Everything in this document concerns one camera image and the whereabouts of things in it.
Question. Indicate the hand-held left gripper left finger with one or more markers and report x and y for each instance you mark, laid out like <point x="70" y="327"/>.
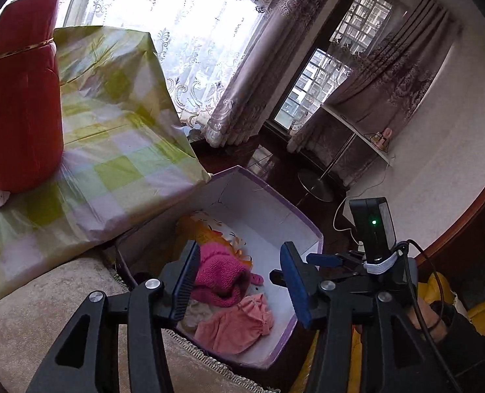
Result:
<point x="187" y="282"/>

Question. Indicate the fruit-print cloth pouch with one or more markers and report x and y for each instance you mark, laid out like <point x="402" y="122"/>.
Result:
<point x="226" y="235"/>

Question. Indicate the metal floor lamp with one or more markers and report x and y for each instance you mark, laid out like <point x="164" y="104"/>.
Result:
<point x="315" y="184"/>

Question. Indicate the magenta knitted sock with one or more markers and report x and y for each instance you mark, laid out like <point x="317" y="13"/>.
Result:
<point x="220" y="270"/>

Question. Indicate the pink garment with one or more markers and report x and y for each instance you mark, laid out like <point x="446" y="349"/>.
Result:
<point x="234" y="323"/>

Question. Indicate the mauve patterned curtain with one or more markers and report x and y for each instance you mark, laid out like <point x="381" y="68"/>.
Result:
<point x="259" y="69"/>
<point x="369" y="90"/>

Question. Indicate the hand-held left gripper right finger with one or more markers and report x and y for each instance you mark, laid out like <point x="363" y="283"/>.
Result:
<point x="295" y="282"/>

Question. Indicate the dark framed window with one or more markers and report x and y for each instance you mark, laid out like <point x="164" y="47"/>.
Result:
<point x="308" y="86"/>

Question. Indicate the red thermos flask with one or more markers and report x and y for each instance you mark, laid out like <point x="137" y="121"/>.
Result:
<point x="21" y="110"/>

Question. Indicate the pink figurine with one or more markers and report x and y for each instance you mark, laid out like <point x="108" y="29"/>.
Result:
<point x="383" y="137"/>

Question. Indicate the checked plastic tablecloth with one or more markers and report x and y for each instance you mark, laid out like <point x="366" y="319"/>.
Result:
<point x="124" y="163"/>

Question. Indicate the white cardboard box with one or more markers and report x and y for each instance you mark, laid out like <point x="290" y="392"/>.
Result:
<point x="259" y="213"/>

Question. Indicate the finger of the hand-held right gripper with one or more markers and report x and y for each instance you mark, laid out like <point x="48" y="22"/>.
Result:
<point x="324" y="260"/>

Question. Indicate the person's right forearm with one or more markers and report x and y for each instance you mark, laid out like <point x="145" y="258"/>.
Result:
<point x="434" y="315"/>

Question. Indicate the white lace curtain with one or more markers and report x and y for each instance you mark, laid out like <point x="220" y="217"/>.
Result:
<point x="185" y="28"/>

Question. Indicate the white round side table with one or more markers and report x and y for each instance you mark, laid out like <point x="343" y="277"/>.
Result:
<point x="357" y="127"/>

